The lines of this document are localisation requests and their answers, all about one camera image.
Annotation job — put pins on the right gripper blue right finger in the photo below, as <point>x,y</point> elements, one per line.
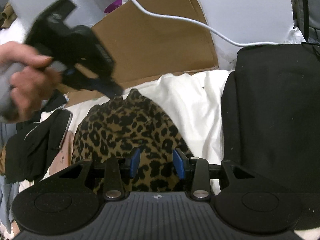
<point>194,173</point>

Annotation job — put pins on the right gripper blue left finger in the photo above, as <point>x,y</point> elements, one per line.
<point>117,170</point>

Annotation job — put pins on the leopard print garment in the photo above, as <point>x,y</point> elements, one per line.
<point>120,125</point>

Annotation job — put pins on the person left hand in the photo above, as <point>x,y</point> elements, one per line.
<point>35,83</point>

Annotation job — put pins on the brown cardboard sheet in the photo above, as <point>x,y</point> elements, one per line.
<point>145,48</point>

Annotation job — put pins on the white patterned bed sheet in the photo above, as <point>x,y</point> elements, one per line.
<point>191,101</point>

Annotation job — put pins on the black jacket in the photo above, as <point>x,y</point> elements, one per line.
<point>30,152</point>

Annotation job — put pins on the brown garment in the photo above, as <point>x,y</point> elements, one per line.
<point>8,16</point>

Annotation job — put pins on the black storage bag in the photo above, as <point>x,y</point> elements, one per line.
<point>270,119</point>

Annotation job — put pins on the grey blue blanket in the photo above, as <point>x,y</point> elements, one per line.
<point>8,190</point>

